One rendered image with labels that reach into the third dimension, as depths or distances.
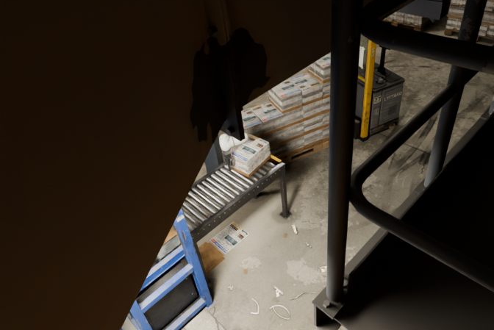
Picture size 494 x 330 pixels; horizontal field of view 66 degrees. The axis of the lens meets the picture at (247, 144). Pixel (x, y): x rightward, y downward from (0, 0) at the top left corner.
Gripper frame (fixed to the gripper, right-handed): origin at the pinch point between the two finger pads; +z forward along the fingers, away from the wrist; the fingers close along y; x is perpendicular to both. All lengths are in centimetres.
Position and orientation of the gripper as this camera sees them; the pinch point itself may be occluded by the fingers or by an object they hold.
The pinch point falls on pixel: (229, 167)
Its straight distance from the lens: 395.5
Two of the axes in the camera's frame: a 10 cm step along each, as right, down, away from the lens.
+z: 1.2, 7.8, 6.2
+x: -7.2, 5.0, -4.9
